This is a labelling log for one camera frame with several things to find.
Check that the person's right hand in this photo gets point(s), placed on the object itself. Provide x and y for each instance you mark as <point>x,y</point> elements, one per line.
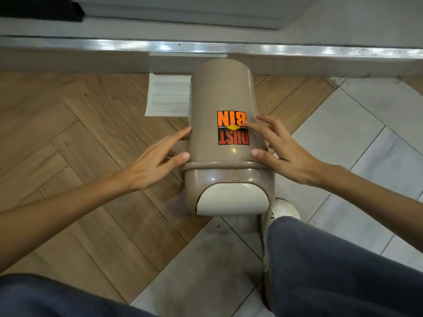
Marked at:
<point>294,160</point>

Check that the person's leg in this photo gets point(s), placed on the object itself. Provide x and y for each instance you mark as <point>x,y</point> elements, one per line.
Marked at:
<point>49,297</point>
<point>337,270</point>

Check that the black object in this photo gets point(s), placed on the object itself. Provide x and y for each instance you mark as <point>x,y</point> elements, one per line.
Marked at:
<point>36,8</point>

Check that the person's right forearm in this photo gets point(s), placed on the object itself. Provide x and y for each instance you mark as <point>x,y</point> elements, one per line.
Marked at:
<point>373,198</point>

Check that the person's left forearm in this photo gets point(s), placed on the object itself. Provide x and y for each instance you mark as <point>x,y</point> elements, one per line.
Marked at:
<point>59,217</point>

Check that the person's white shoe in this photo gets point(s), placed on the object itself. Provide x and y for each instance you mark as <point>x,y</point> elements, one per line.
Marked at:
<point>281,209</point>

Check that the person's left hand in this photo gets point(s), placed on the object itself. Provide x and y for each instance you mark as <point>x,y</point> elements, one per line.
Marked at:
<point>148,170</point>

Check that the person's right leg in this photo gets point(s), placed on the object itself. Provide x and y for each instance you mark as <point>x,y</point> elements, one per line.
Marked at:
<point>337,270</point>

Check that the white paper sheet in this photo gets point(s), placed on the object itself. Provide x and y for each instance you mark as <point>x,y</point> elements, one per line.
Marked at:
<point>167,95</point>

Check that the taupe plastic dustbin white flap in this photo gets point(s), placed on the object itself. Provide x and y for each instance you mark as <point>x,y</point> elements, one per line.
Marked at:
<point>218,95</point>

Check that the metal threshold strip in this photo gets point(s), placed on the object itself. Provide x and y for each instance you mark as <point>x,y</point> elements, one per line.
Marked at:
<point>211,48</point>

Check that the person's left thumb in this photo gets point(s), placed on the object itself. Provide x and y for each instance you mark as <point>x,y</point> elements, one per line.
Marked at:
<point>175,161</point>

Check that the person's right middle finger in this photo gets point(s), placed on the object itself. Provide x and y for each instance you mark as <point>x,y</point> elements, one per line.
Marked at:
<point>274,123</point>

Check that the person's right thumb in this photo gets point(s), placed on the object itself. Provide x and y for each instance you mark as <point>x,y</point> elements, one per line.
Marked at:
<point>264,156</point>

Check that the person's left leg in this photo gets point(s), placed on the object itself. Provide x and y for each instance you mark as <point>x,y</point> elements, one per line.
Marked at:
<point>49,297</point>

